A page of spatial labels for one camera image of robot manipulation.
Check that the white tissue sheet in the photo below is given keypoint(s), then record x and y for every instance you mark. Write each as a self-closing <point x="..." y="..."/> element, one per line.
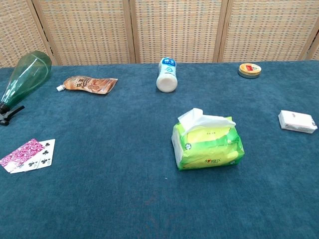
<point x="199" y="119"/>

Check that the green plastic tissue pack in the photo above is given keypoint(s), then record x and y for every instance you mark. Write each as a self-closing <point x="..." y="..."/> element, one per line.
<point x="211" y="149"/>

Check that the white milk bottle blue label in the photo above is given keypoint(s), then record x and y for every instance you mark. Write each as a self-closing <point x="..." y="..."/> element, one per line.
<point x="167" y="77"/>

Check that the blue carpet table cover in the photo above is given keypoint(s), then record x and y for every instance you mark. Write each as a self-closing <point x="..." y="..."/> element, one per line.
<point x="124" y="174"/>

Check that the brown spouted drink pouch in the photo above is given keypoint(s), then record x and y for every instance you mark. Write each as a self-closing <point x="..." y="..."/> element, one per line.
<point x="91" y="84"/>

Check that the woven rattan folding screen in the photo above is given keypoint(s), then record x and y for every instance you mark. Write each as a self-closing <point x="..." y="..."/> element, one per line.
<point x="174" y="30"/>

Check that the round yellow tin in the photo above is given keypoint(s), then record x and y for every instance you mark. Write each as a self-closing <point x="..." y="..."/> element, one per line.
<point x="250" y="70"/>

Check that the clubs playing card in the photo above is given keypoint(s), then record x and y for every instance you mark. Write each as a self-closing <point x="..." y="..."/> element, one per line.
<point x="42" y="156"/>

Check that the small white paper box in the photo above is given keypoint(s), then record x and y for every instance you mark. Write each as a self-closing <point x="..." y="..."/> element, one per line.
<point x="296" y="121"/>

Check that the green transparent spray bottle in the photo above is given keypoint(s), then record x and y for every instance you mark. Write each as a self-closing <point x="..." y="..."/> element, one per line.
<point x="27" y="74"/>

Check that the pink patterned playing card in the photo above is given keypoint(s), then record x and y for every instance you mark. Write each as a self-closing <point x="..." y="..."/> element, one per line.
<point x="21" y="152"/>

